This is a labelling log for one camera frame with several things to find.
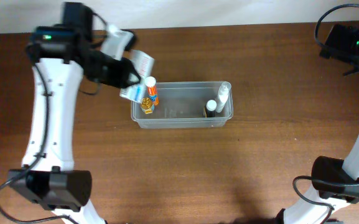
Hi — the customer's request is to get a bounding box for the white Panadol box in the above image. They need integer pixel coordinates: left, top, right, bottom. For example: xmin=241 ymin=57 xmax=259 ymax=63
xmin=119 ymin=50 xmax=154 ymax=103

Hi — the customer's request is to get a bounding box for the orange effervescent tablet tube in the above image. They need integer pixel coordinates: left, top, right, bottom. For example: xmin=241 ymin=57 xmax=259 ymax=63
xmin=145 ymin=77 xmax=159 ymax=106

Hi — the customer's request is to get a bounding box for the small gold-lidded jar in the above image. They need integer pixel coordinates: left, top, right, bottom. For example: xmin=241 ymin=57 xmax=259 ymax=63
xmin=141 ymin=98 xmax=154 ymax=114

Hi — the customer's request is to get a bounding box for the dark bottle white cap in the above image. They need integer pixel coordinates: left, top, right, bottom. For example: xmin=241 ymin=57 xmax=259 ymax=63
xmin=203 ymin=100 xmax=217 ymax=118

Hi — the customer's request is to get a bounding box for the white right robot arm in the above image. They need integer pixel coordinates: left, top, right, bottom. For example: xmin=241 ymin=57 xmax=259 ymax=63
xmin=274 ymin=4 xmax=359 ymax=223

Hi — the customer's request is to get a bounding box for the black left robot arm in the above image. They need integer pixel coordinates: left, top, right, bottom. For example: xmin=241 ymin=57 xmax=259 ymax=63
xmin=6 ymin=2 xmax=142 ymax=223

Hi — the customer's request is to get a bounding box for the clear plastic container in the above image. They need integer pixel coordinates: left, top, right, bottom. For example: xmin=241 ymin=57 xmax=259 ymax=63
xmin=131 ymin=81 xmax=234 ymax=129

